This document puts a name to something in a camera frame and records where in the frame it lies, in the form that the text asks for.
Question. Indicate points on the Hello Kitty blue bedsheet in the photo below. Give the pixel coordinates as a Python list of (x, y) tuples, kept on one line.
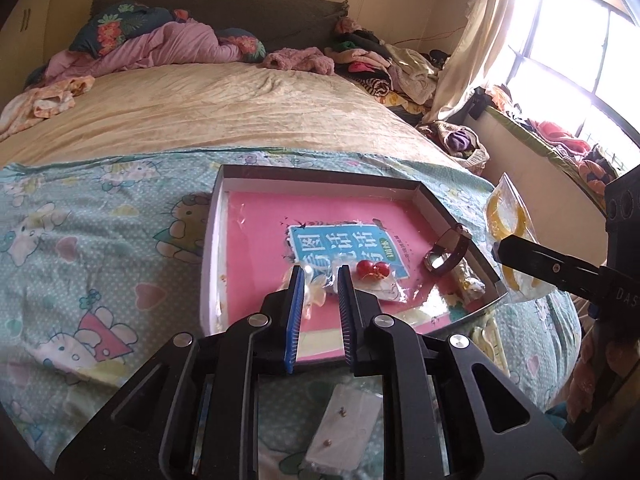
[(86, 298)]

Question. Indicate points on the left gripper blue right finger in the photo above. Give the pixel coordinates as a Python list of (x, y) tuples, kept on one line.
[(357, 310)]

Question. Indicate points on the stud earrings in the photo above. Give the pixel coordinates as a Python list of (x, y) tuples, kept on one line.
[(344, 431)]

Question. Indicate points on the window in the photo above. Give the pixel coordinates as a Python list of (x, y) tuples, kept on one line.
[(576, 63)]

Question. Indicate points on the dark cardboard box tray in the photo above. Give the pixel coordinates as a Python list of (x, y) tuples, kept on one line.
[(306, 182)]

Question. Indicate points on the cream wardrobe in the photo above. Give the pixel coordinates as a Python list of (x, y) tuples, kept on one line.
[(22, 40)]

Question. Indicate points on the gold jewelry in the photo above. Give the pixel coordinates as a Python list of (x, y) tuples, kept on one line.
[(470, 286)]

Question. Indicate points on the pink Chinese book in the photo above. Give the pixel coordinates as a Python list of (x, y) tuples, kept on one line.
[(268, 233)]

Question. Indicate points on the pile of clothes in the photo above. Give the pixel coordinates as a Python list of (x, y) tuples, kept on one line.
[(401, 79)]

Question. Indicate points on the red ball earrings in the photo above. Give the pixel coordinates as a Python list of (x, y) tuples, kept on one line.
[(378, 278)]

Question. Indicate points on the person's right hand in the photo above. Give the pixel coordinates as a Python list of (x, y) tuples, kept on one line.
[(583, 381)]

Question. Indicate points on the beige bed cover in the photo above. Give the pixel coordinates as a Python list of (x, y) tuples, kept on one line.
[(206, 105)]

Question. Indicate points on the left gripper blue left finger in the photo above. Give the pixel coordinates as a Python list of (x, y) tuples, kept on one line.
[(278, 343)]

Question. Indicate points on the pink fuzzy garment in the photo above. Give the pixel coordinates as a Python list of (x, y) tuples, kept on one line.
[(310, 60)]

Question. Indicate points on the light pink cloth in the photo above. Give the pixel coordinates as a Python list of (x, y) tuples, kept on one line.
[(39, 104)]

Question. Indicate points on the cream curtain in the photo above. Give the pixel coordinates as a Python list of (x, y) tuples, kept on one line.
[(481, 42)]

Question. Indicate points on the floral bag with clothes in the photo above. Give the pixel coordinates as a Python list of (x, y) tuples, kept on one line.
[(460, 143)]

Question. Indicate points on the floral dark pillow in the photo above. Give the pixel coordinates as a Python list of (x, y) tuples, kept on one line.
[(126, 20)]

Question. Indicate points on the pink blanket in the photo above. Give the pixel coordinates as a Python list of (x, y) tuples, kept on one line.
[(173, 43)]

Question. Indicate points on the dark green headboard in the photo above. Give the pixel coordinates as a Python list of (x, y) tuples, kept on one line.
[(278, 24)]

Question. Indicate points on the clothes on windowsill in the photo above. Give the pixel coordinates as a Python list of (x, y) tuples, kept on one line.
[(582, 162)]

